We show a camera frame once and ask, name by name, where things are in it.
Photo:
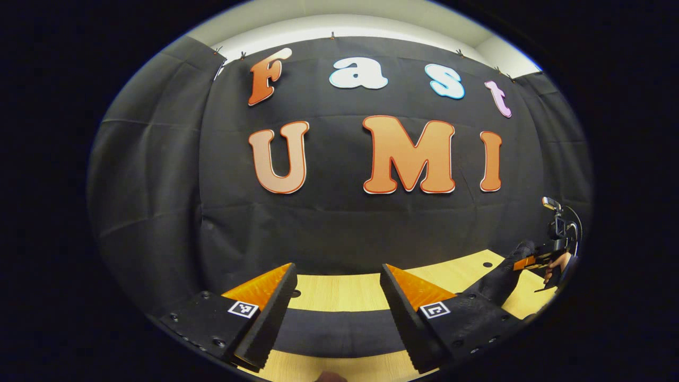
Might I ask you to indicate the black backdrop cloth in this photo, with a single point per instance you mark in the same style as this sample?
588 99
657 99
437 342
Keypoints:
339 228

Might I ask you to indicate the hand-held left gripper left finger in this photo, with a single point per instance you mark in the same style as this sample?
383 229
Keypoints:
273 323

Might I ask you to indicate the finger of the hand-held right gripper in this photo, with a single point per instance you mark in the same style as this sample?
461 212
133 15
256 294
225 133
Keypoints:
530 260

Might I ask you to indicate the black jeans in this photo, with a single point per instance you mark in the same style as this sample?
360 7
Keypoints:
339 331

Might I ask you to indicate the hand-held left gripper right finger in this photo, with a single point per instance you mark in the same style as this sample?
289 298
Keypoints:
403 323

